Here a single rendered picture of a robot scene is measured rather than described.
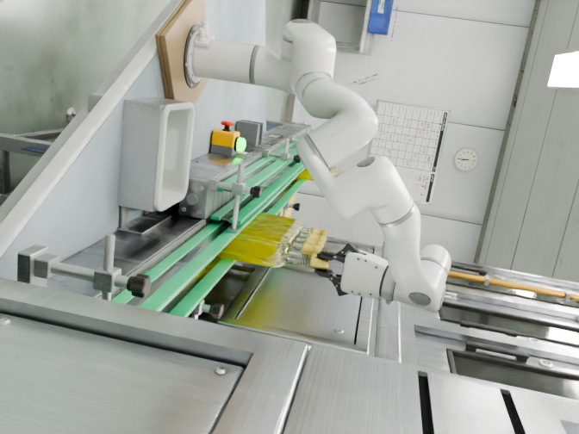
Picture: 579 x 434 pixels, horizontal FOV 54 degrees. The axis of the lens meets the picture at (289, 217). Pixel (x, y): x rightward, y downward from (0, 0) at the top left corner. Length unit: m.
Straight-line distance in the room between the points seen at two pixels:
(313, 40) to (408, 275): 0.53
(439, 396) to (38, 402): 0.28
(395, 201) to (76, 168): 0.59
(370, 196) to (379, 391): 0.70
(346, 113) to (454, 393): 0.77
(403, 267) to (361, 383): 0.74
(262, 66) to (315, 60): 0.18
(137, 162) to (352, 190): 0.44
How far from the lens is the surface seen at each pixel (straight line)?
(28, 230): 0.98
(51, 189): 1.02
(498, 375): 1.44
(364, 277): 1.33
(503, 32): 7.38
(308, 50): 1.25
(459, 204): 7.46
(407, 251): 1.15
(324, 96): 1.17
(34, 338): 0.49
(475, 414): 0.45
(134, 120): 1.19
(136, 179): 1.21
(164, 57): 1.33
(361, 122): 1.14
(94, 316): 0.50
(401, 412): 0.42
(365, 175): 1.09
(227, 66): 1.41
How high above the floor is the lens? 1.27
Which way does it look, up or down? 8 degrees down
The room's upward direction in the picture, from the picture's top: 100 degrees clockwise
